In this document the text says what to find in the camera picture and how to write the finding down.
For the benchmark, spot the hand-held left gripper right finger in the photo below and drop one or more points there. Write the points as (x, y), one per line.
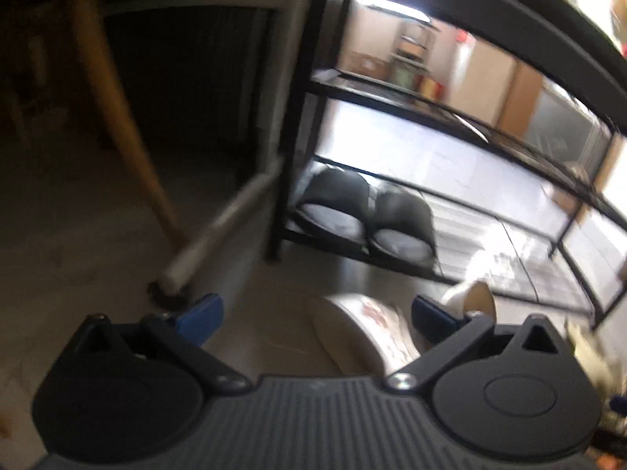
(431, 320)

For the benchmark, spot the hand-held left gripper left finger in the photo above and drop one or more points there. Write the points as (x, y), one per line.
(196, 320)

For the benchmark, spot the embroidered cream shoe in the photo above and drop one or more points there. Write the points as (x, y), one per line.
(472, 298)
(367, 333)

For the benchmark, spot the black metal shoe rack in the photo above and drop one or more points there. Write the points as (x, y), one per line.
(490, 0)

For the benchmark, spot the grey slipper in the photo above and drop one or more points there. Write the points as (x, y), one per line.
(335, 196)
(404, 220)

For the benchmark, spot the wooden chair leg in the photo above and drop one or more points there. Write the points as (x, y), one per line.
(117, 117)

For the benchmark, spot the orange paper bag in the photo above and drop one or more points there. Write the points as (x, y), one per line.
(433, 87)

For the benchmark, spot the wooden door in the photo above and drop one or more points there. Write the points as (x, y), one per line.
(521, 95)

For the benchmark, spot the cardboard boxes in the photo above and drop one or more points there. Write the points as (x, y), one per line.
(365, 62)

